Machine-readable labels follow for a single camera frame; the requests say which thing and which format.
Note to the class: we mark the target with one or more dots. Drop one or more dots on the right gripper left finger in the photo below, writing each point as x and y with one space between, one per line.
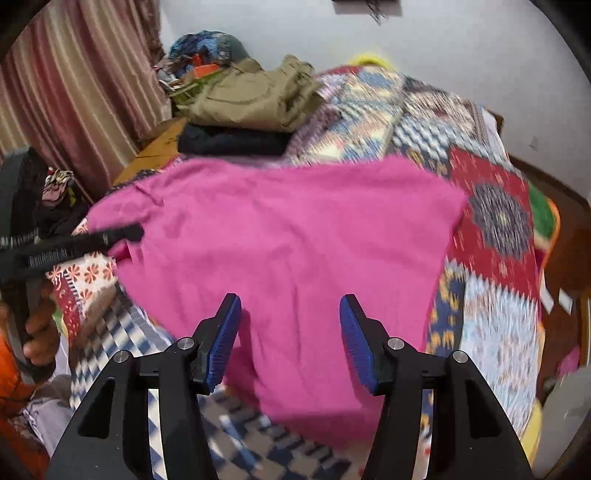
136 398

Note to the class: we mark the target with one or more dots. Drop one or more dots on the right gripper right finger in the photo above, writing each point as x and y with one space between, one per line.
472 437

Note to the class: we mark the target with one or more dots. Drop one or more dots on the pink pants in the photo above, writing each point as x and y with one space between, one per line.
290 242

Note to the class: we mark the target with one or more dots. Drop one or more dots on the orange sleeve forearm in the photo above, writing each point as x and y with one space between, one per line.
22 443

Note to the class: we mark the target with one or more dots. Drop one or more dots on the left hand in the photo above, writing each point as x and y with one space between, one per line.
42 348

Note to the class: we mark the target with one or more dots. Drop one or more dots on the patchwork patterned bedspread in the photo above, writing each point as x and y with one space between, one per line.
485 301

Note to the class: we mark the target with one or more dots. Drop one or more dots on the small white paper piece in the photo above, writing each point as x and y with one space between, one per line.
565 301

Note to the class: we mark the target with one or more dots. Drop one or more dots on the wooden bedside bench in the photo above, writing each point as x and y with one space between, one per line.
156 150

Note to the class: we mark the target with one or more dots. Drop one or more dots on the striped pink beige curtain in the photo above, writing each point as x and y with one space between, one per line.
78 85

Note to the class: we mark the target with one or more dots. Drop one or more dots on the folded black garment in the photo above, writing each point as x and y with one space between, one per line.
219 141

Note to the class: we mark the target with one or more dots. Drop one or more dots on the green orange blanket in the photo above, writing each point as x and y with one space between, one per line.
546 220

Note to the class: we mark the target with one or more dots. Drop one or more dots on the pile of clothes bundle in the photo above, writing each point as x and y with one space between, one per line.
197 55

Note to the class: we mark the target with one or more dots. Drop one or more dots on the folded khaki pants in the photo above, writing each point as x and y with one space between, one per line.
247 96

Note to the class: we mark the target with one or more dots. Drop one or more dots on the yellow pillow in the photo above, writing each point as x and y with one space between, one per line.
371 60

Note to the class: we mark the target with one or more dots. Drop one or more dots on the small black wall monitor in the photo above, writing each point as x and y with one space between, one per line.
379 10

